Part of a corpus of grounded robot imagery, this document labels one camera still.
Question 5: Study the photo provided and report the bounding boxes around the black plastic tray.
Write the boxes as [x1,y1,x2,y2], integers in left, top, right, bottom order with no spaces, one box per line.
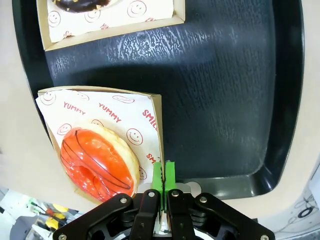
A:
[12,0,306,201]

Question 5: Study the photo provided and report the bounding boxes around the white printed paper liner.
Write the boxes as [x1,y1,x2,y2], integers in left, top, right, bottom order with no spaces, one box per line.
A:
[46,0,176,44]
[34,88,160,181]

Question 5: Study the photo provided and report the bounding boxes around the red glazed donut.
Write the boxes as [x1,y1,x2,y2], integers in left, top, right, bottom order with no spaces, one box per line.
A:
[59,122,141,203]

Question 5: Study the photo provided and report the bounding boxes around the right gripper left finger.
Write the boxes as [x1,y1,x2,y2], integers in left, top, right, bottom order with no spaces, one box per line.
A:
[52,161,165,240]

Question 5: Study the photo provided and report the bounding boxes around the chocolate donut with nuts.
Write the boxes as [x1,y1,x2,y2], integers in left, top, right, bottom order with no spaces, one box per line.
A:
[51,0,117,13]

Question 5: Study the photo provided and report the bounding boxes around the square cardboard box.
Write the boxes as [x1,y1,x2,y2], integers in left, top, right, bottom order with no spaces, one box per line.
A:
[37,85,165,201]
[36,0,186,52]

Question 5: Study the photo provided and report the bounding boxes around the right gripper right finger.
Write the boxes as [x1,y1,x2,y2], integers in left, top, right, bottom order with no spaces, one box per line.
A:
[163,161,276,240]

